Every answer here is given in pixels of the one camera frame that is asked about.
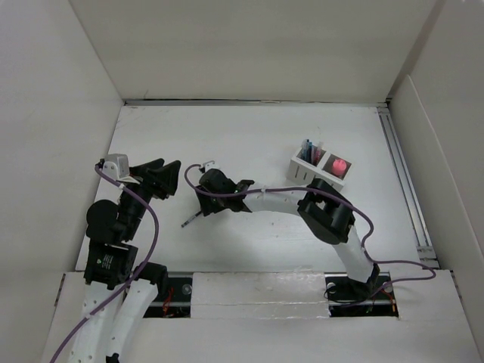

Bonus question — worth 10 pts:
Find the white foam front block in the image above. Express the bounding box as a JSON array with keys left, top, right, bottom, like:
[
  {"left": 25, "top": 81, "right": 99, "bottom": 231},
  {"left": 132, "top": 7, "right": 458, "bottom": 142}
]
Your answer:
[{"left": 191, "top": 271, "right": 330, "bottom": 320}]

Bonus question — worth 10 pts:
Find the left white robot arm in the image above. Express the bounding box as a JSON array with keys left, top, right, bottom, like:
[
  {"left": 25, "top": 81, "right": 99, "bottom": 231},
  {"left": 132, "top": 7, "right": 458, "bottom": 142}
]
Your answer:
[{"left": 51, "top": 154, "right": 182, "bottom": 362}]

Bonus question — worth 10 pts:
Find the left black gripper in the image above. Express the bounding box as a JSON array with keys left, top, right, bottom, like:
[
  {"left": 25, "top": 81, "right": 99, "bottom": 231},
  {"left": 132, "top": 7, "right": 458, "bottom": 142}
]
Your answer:
[{"left": 120, "top": 157, "right": 180, "bottom": 238}]

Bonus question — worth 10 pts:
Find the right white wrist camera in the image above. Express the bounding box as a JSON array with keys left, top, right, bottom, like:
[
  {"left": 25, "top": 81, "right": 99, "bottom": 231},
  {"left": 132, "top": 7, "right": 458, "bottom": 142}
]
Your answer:
[{"left": 200, "top": 160, "right": 219, "bottom": 172}]

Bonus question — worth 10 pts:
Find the back aluminium rail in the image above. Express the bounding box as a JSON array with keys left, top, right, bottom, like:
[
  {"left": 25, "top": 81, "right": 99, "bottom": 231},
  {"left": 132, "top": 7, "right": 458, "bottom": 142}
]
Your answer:
[{"left": 124, "top": 99, "right": 387, "bottom": 107}]

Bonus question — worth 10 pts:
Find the pink capped small bottle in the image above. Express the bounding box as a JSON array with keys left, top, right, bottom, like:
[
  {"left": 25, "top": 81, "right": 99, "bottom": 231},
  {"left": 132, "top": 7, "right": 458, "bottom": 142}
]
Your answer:
[{"left": 331, "top": 159, "right": 347, "bottom": 178}]

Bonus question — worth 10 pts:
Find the right aluminium rail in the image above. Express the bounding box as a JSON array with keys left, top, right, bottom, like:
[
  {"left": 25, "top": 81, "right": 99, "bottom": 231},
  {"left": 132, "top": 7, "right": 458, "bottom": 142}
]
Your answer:
[{"left": 377, "top": 107, "right": 440, "bottom": 269}]

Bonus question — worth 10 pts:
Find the front black mounting rail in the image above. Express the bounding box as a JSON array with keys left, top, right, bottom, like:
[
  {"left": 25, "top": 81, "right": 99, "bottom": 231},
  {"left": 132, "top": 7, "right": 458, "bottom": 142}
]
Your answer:
[{"left": 144, "top": 274, "right": 193, "bottom": 318}]

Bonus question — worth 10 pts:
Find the aluminium rail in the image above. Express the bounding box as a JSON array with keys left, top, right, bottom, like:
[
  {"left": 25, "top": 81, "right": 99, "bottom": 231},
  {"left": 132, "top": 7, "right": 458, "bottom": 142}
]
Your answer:
[
  {"left": 377, "top": 107, "right": 440, "bottom": 269},
  {"left": 124, "top": 99, "right": 387, "bottom": 107}
]

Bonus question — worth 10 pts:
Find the blue pen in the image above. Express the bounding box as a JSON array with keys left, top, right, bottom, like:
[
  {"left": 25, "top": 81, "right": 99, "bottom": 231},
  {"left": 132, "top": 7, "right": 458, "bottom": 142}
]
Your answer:
[
  {"left": 300, "top": 139, "right": 312, "bottom": 163},
  {"left": 309, "top": 142, "right": 317, "bottom": 165}
]

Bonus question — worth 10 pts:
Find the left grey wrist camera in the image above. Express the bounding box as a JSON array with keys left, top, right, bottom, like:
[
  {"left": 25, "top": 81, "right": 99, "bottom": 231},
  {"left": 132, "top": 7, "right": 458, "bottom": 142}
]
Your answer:
[{"left": 96, "top": 154, "right": 130, "bottom": 181}]

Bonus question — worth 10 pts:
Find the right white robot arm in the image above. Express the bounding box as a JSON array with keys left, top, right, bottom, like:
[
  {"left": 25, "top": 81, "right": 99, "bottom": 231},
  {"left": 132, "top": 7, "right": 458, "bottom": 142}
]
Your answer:
[{"left": 194, "top": 166, "right": 380, "bottom": 302}]

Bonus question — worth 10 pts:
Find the pink pen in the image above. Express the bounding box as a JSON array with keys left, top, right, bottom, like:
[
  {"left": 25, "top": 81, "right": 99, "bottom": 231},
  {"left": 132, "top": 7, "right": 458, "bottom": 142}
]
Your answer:
[{"left": 315, "top": 141, "right": 324, "bottom": 163}]

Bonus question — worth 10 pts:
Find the black pen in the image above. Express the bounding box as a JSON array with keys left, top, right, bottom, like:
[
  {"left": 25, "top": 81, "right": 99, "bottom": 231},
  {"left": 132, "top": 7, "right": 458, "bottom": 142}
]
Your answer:
[{"left": 181, "top": 212, "right": 202, "bottom": 228}]

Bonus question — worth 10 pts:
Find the white two-slot desk organizer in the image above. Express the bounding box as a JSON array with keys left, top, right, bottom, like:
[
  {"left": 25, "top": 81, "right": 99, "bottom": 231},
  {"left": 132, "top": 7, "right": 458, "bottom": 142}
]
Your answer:
[{"left": 286, "top": 147, "right": 354, "bottom": 191}]

